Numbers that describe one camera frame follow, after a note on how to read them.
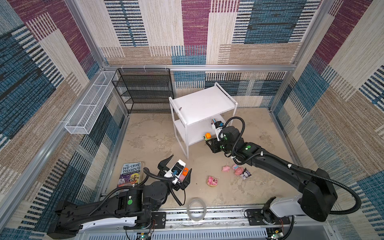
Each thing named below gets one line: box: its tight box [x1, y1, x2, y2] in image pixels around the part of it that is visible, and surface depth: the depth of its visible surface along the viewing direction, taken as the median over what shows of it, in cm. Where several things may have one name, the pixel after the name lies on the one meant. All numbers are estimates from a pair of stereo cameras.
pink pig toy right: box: [221, 165, 231, 173], surface depth 90 cm
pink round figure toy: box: [232, 164, 244, 176], surface depth 89 cm
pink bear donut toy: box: [206, 176, 218, 187], surface depth 85 cm
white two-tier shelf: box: [168, 82, 238, 160], surface depth 79 cm
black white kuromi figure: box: [240, 167, 252, 180], surface depth 87 cm
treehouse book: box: [117, 162, 142, 189], surface depth 89 cm
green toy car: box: [204, 132, 212, 141], surface depth 81 cm
